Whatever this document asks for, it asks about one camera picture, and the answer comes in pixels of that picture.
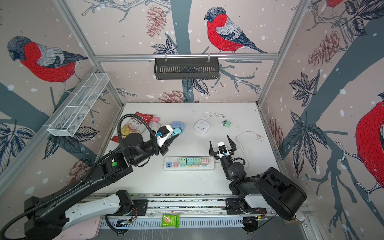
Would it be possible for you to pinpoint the black wall basket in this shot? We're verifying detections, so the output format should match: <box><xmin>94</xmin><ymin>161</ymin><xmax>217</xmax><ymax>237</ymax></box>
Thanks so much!
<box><xmin>154</xmin><ymin>58</ymin><xmax>220</xmax><ymax>80</ymax></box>

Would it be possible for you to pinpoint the green charger plug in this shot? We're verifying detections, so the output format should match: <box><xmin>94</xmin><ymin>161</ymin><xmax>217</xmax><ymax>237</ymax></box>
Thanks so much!
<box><xmin>179</xmin><ymin>158</ymin><xmax>187</xmax><ymax>166</ymax></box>
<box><xmin>223</xmin><ymin>120</ymin><xmax>232</xmax><ymax>128</ymax></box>
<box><xmin>194</xmin><ymin>158</ymin><xmax>201</xmax><ymax>166</ymax></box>

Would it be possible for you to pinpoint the pink USB charger plug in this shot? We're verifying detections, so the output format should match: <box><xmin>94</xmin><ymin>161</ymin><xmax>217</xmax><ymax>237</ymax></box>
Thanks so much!
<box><xmin>201</xmin><ymin>158</ymin><xmax>209</xmax><ymax>166</ymax></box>

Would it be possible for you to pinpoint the white square socket cable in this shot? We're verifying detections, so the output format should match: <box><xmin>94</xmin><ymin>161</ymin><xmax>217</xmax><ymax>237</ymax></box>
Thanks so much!
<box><xmin>203</xmin><ymin>111</ymin><xmax>225</xmax><ymax>121</ymax></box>

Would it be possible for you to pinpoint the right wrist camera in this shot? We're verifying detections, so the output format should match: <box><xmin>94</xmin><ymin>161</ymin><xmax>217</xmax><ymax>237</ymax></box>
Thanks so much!
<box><xmin>218</xmin><ymin>142</ymin><xmax>230</xmax><ymax>159</ymax></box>

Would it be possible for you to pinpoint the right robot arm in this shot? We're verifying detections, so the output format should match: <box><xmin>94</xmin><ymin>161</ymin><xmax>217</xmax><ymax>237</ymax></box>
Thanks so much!
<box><xmin>209</xmin><ymin>138</ymin><xmax>307</xmax><ymax>221</ymax></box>

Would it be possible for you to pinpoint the green snack packet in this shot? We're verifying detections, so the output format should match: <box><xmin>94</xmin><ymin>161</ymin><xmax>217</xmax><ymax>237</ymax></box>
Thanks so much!
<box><xmin>162</xmin><ymin>214</ymin><xmax>180</xmax><ymax>228</ymax></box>

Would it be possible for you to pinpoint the clear jar with lid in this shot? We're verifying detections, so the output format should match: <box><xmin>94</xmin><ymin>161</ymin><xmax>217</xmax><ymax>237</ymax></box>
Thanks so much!
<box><xmin>293</xmin><ymin>211</ymin><xmax>305</xmax><ymax>224</ymax></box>

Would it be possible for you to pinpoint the white square power socket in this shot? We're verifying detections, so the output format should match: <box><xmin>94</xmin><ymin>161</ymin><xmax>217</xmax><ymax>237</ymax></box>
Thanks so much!
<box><xmin>194</xmin><ymin>120</ymin><xmax>211</xmax><ymax>134</ymax></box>

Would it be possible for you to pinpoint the pink pig toy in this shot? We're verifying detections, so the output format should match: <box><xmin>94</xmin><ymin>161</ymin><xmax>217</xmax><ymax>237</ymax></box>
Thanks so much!
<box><xmin>152</xmin><ymin>117</ymin><xmax>160</xmax><ymax>123</ymax></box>

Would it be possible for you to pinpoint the white wire wall basket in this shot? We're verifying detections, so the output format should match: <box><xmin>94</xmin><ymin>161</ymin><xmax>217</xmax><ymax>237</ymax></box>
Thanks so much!
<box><xmin>48</xmin><ymin>73</ymin><xmax>110</xmax><ymax>137</ymax></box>

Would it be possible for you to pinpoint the blue square power socket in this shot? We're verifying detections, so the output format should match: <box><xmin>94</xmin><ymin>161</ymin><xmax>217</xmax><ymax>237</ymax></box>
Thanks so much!
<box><xmin>171</xmin><ymin>121</ymin><xmax>185</xmax><ymax>132</ymax></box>

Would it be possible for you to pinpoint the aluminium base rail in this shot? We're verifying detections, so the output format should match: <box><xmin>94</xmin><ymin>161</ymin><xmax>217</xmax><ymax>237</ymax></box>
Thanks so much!
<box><xmin>101</xmin><ymin>195</ymin><xmax>277</xmax><ymax>231</ymax></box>

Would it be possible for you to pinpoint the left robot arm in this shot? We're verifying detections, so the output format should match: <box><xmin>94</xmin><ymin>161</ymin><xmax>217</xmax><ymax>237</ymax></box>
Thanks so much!
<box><xmin>1</xmin><ymin>114</ymin><xmax>182</xmax><ymax>240</ymax></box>

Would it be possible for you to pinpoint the red chips bag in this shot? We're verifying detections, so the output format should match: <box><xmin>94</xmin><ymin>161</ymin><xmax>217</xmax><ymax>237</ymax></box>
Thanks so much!
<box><xmin>121</xmin><ymin>112</ymin><xmax>154</xmax><ymax>139</ymax></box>

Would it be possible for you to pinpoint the white multicolour power strip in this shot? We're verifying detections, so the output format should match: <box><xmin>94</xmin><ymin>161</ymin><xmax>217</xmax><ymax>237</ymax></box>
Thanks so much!
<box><xmin>163</xmin><ymin>156</ymin><xmax>215</xmax><ymax>171</ymax></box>

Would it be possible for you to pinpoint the pink tray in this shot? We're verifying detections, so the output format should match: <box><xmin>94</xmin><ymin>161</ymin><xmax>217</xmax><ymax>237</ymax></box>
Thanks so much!
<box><xmin>54</xmin><ymin>217</ymin><xmax>102</xmax><ymax>240</ymax></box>

